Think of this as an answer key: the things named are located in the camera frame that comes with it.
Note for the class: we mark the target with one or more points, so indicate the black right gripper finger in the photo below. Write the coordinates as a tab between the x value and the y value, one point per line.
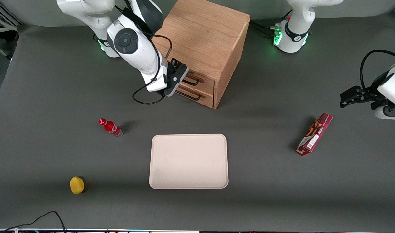
182	65
174	61

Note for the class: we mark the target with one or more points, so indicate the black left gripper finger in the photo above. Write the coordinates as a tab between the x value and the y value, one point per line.
354	94
377	104

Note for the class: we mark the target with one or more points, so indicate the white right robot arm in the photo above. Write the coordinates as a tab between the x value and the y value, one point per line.
132	48

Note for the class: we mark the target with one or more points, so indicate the wooden drawer cabinet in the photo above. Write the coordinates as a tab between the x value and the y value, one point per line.
200	32

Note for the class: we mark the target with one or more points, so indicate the red snack box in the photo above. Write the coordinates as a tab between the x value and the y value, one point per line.
315	134

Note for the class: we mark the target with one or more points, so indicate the red soda bottle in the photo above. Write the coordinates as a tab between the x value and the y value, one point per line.
111	127

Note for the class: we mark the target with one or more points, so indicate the cream plastic tray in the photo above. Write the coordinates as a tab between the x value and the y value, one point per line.
188	161

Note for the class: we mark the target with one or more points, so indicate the yellow lemon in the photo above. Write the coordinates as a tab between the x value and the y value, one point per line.
76	185

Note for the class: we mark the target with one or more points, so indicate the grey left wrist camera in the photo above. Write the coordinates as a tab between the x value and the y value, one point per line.
390	113

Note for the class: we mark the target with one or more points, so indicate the white metal tube frame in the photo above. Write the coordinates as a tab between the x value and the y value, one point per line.
3	29

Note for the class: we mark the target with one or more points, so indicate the aluminium frame rail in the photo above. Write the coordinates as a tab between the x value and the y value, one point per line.
6	14

